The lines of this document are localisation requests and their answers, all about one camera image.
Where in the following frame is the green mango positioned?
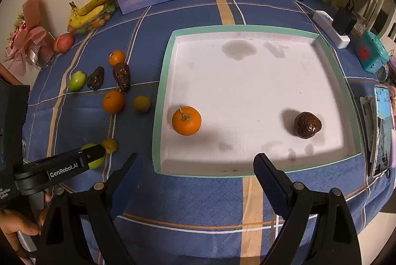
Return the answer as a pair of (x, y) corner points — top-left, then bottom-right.
(68, 71), (87, 92)

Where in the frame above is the green fruit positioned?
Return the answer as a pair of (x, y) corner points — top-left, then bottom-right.
(80, 143), (105, 169)

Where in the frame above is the small dark brown avocado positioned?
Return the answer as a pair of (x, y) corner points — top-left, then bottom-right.
(87, 66), (104, 91)

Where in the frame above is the small yellow fruit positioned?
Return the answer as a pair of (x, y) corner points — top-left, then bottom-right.
(101, 138), (118, 155)

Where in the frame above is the round dark brown fruit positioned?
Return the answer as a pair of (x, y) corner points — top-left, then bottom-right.
(293, 112), (322, 139)

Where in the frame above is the small orange top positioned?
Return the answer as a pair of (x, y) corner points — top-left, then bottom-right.
(108, 50), (125, 67)

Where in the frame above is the yellow-green lime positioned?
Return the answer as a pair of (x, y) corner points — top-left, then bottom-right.
(133, 95), (151, 114)

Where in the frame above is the orange with stem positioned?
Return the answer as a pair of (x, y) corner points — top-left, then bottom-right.
(172, 106), (201, 136)

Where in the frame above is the person's left hand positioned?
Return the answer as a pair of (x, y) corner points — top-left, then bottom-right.
(1, 192), (52, 259)

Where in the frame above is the pink flower bouquet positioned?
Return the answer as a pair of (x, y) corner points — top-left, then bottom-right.
(3, 0), (55, 76)

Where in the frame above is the red apple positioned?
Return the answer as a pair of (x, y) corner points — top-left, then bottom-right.
(53, 33), (74, 53)

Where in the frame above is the blue plaid tablecloth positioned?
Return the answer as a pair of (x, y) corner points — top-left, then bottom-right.
(21, 0), (396, 265)

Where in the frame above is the yellow banana bunch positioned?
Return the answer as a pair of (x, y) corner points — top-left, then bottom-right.
(67, 0), (113, 33)

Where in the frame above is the smartphone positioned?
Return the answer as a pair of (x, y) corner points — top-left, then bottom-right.
(371, 86), (393, 177)

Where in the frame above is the clear fruit bowl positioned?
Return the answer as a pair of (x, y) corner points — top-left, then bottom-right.
(67, 1), (118, 35)

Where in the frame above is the white tray with green rim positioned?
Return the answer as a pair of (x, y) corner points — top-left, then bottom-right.
(152, 25), (362, 177)

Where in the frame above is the teal toy box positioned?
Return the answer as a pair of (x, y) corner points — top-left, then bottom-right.
(355, 31), (389, 73)

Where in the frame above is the white power strip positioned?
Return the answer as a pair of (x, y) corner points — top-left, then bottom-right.
(313, 11), (350, 49)

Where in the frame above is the black power adapter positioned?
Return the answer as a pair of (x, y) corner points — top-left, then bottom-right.
(332, 7), (357, 36)

